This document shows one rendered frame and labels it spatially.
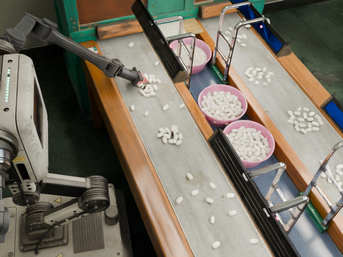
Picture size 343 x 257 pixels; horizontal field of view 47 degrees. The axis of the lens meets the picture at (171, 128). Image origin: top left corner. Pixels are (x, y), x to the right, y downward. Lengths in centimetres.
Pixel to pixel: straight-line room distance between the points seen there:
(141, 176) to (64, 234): 48
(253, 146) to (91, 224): 90
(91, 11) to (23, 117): 133
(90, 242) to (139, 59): 108
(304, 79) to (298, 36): 169
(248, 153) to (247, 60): 70
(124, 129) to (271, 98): 85
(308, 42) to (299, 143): 205
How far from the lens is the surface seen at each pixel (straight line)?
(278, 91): 236
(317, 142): 218
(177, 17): 210
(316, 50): 399
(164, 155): 194
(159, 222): 173
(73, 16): 241
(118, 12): 249
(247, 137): 208
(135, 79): 217
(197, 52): 249
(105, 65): 207
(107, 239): 202
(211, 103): 220
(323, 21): 441
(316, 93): 239
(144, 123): 206
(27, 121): 121
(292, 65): 251
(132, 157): 190
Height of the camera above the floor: 232
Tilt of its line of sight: 51 degrees down
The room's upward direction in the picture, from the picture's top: 5 degrees clockwise
